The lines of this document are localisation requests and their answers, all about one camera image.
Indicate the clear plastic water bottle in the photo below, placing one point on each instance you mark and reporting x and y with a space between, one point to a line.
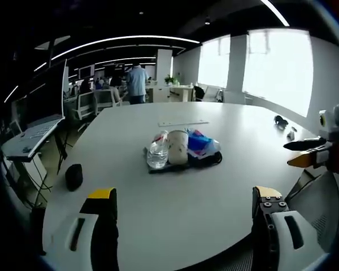
157 153

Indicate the open laptop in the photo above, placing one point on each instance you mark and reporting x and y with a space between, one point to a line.
36 132

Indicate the grey mesh chair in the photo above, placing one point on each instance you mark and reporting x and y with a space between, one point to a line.
319 203

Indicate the blue and white plastic bag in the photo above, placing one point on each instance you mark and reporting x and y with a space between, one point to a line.
200 144

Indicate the white cabinet counter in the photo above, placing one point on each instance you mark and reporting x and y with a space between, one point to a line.
164 94

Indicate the grey mat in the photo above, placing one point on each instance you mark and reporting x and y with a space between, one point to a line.
161 170

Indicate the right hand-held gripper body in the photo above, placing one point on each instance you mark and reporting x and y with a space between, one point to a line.
332 124

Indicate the curved ceiling light strip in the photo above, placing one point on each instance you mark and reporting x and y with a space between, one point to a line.
115 42

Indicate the white strip on table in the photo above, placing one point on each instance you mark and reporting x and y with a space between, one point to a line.
183 123

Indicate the black pouch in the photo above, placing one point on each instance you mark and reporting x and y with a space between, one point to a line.
74 177

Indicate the small black item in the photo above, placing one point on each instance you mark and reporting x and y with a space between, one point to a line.
281 120

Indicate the white table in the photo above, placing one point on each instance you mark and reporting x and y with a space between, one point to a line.
186 203

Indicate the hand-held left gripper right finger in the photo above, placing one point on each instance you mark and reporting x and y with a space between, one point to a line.
282 240

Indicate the white office chair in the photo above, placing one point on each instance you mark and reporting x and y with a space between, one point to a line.
104 98
84 105

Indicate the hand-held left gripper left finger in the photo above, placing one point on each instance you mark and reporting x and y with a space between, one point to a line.
82 242

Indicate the small grey item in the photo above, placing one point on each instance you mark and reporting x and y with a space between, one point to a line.
291 135

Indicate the white paper cup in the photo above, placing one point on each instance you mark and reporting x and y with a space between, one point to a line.
178 149

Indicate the green potted plant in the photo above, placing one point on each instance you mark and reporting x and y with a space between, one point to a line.
171 80

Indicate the straight ceiling light strip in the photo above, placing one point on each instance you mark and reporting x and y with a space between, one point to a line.
275 12

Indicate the black office chair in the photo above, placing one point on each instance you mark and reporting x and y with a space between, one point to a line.
198 93

